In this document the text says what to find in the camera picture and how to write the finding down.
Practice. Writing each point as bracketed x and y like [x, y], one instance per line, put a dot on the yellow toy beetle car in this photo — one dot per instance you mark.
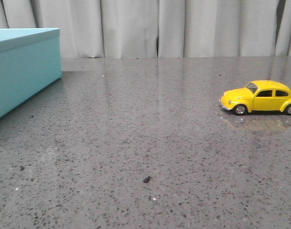
[260, 95]

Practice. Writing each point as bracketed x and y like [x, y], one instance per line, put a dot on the white curtain backdrop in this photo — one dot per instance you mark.
[158, 28]

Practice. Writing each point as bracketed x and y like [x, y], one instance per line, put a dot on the light blue storage box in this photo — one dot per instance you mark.
[30, 60]

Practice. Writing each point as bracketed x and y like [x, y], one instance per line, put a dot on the small black debris piece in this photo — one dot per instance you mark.
[147, 179]

